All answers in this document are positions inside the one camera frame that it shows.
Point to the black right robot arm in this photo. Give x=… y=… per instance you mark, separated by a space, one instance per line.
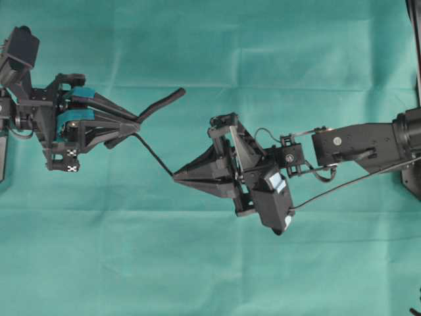
x=376 y=147

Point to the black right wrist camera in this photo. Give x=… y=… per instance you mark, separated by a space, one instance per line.
x=273 y=202

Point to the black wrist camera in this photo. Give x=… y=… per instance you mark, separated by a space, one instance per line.
x=18 y=55
x=273 y=202

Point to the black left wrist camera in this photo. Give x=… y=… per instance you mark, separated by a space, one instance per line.
x=18 y=55

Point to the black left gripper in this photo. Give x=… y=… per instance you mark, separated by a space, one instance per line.
x=60 y=117

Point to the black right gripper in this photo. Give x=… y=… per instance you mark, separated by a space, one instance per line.
x=231 y=167

